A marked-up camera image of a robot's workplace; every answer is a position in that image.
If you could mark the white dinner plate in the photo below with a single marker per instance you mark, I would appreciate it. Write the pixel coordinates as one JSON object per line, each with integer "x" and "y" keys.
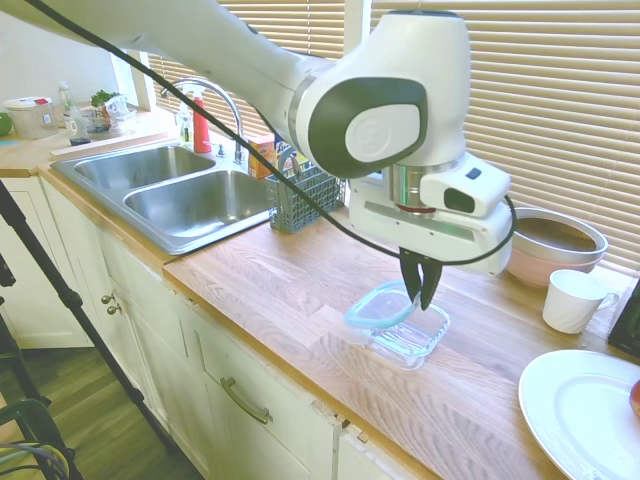
{"x": 575, "y": 410}

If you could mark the clear bottle with dark liquid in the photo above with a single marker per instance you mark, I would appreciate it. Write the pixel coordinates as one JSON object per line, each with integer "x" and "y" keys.
{"x": 75, "y": 125}

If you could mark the black countertop appliance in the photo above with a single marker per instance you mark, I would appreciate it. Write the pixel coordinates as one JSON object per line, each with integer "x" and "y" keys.
{"x": 627, "y": 325}

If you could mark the beige window blind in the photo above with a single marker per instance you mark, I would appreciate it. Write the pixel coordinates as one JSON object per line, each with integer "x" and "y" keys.
{"x": 550, "y": 100}
{"x": 325, "y": 30}

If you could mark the clear plastic food bag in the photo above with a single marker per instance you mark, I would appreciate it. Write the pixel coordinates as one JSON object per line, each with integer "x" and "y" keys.
{"x": 119, "y": 110}

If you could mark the silver cabinet knob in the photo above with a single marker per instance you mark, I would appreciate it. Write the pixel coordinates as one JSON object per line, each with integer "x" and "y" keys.
{"x": 107, "y": 299}
{"x": 115, "y": 309}

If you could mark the black tripod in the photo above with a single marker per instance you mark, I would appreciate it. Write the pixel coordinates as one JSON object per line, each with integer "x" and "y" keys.
{"x": 65, "y": 295}

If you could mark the clear lid with teal rim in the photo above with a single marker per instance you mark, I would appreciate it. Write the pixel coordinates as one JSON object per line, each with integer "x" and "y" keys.
{"x": 380, "y": 305}

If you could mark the white kitchen cabinet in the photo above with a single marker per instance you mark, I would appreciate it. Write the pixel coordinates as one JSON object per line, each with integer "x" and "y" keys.
{"x": 150, "y": 325}

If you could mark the small chrome sink fitting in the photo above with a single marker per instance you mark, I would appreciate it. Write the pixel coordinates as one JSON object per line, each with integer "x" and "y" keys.
{"x": 219, "y": 151}

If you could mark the red fruit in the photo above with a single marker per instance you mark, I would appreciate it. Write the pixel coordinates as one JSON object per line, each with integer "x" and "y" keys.
{"x": 636, "y": 397}

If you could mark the chrome faucet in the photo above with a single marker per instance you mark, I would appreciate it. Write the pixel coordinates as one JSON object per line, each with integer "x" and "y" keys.
{"x": 231, "y": 107}

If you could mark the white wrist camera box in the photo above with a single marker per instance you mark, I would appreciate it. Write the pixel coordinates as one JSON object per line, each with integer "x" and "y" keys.
{"x": 480, "y": 190}

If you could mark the green leafy herbs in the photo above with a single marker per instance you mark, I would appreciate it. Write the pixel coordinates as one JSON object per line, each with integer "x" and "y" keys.
{"x": 104, "y": 97}

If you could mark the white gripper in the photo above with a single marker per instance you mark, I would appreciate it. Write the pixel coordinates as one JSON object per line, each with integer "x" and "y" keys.
{"x": 450, "y": 240}

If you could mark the green clamp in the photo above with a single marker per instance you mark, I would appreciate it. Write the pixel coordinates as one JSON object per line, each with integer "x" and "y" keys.
{"x": 35, "y": 412}

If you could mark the stainless steel double sink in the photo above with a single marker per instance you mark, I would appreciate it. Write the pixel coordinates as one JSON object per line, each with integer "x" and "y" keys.
{"x": 200, "y": 205}

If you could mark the grey plastic cutlery basket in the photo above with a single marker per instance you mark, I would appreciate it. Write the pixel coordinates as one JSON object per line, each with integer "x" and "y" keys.
{"x": 292, "y": 216}

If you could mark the square glass food container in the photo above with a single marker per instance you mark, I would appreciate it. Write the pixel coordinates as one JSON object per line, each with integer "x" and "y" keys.
{"x": 425, "y": 345}

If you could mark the red bottle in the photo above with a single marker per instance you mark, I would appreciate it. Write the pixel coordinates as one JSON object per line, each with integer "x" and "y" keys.
{"x": 201, "y": 130}

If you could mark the ribbed white mug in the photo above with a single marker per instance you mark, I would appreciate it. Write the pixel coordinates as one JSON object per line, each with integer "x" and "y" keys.
{"x": 567, "y": 305}

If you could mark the white plastic tub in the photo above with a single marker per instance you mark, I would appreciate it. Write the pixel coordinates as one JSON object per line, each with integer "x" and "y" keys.
{"x": 30, "y": 120}

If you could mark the green apple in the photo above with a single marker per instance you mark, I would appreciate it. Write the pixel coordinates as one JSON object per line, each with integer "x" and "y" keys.
{"x": 4, "y": 124}

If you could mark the clear spray bottle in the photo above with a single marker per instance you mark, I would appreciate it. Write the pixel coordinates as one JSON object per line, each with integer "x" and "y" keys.
{"x": 185, "y": 130}

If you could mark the orange baking soda box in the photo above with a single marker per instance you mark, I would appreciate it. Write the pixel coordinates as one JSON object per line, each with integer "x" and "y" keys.
{"x": 260, "y": 160}

